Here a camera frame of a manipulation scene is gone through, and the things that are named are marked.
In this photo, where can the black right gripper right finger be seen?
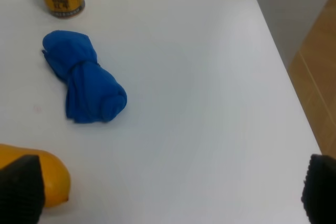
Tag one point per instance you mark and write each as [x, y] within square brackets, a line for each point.
[318, 195]

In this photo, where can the blue cloth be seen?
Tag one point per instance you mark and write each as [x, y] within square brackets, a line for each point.
[93, 94]

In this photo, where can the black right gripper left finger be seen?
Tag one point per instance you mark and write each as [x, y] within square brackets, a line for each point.
[22, 191]

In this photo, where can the yellow mango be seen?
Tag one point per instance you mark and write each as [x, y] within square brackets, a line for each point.
[57, 181]

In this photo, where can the brown cardboard box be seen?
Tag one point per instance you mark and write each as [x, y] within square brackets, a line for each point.
[312, 73]

